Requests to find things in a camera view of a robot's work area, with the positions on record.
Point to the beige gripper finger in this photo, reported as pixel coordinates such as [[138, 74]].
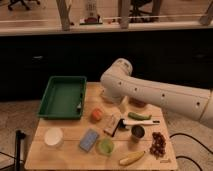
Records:
[[123, 106]]

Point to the orange apple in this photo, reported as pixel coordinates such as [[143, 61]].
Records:
[[96, 114]]

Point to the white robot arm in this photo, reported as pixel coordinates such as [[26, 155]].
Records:
[[195, 103]]

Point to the metal cup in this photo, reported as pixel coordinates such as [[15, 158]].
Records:
[[137, 133]]

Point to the green plastic cup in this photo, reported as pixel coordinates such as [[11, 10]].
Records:
[[105, 146]]

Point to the white paper cup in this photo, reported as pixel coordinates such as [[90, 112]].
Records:
[[53, 137]]

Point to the green cucumber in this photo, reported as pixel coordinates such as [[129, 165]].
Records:
[[139, 117]]

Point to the dark red bowl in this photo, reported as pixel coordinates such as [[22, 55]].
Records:
[[137, 103]]

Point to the small wooden block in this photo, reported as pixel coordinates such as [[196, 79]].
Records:
[[111, 125]]

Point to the black and white brush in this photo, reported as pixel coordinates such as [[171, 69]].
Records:
[[123, 123]]

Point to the orange plate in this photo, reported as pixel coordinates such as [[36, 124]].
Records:
[[105, 99]]

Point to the blue sponge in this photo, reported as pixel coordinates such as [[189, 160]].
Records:
[[88, 140]]

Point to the yellow banana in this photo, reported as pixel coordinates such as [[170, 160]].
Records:
[[131, 158]]

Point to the bunch of dark grapes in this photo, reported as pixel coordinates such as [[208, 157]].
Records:
[[158, 145]]

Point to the green plastic tray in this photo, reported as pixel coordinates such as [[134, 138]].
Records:
[[63, 98]]

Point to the black stand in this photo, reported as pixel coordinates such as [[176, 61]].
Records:
[[18, 138]]

